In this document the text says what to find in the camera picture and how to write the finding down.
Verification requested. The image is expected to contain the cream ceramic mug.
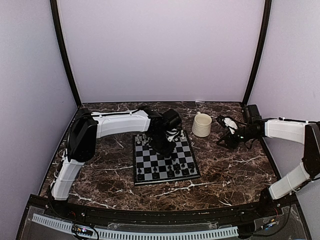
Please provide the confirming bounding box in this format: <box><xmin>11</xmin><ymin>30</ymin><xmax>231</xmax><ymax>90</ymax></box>
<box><xmin>191</xmin><ymin>112</ymin><xmax>212</xmax><ymax>138</ymax></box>

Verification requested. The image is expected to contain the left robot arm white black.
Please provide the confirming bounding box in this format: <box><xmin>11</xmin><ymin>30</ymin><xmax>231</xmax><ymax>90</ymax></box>
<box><xmin>47</xmin><ymin>106</ymin><xmax>181</xmax><ymax>218</ymax></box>

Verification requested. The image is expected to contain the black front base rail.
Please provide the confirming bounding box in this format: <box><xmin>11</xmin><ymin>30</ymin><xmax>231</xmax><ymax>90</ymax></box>
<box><xmin>26</xmin><ymin>194</ymin><xmax>297</xmax><ymax>232</ymax></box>

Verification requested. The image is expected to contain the right black frame post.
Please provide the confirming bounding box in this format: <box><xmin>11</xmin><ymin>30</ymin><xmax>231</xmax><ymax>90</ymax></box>
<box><xmin>241</xmin><ymin>0</ymin><xmax>272</xmax><ymax>105</ymax></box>

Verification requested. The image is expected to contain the black white chessboard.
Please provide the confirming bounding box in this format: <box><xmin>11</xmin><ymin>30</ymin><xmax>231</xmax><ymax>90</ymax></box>
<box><xmin>132</xmin><ymin>132</ymin><xmax>201</xmax><ymax>186</ymax></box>

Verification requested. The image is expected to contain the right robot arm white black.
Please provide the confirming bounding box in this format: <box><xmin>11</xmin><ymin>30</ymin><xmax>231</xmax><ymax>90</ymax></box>
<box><xmin>216</xmin><ymin>115</ymin><xmax>320</xmax><ymax>217</ymax></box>

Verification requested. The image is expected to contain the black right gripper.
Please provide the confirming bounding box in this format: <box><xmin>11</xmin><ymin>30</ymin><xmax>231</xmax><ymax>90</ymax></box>
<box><xmin>217</xmin><ymin>125</ymin><xmax>258</xmax><ymax>150</ymax></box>

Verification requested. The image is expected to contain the black frame post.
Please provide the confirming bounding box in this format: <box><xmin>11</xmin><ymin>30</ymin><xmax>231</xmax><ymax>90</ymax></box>
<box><xmin>241</xmin><ymin>0</ymin><xmax>272</xmax><ymax>105</ymax></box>
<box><xmin>49</xmin><ymin>0</ymin><xmax>82</xmax><ymax>108</ymax></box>

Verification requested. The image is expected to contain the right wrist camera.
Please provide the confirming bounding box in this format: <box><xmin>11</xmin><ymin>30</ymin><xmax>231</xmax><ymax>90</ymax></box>
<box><xmin>216</xmin><ymin>104</ymin><xmax>262</xmax><ymax>133</ymax></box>

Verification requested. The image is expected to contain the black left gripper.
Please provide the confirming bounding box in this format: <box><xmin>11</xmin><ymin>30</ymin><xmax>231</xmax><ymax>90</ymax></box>
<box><xmin>149</xmin><ymin>131</ymin><xmax>178</xmax><ymax>158</ymax></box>

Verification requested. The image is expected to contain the left black frame post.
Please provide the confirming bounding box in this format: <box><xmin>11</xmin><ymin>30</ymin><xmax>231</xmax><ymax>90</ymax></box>
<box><xmin>49</xmin><ymin>0</ymin><xmax>82</xmax><ymax>108</ymax></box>

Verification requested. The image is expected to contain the white slotted cable duct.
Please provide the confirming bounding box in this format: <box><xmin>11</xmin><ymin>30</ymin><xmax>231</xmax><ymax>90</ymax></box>
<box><xmin>31</xmin><ymin>213</ymin><xmax>239</xmax><ymax>240</ymax></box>

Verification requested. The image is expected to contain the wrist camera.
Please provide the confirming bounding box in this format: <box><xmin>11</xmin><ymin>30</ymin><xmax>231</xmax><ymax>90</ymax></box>
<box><xmin>216</xmin><ymin>104</ymin><xmax>262</xmax><ymax>133</ymax></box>
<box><xmin>162</xmin><ymin>109</ymin><xmax>183</xmax><ymax>142</ymax></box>

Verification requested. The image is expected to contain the white chess piece corner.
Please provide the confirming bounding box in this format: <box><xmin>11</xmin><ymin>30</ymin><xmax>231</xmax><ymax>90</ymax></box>
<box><xmin>135</xmin><ymin>134</ymin><xmax>142</xmax><ymax>144</ymax></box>

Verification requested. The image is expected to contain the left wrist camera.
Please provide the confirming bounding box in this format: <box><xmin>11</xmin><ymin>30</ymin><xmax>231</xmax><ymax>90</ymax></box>
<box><xmin>162</xmin><ymin>109</ymin><xmax>183</xmax><ymax>142</ymax></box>

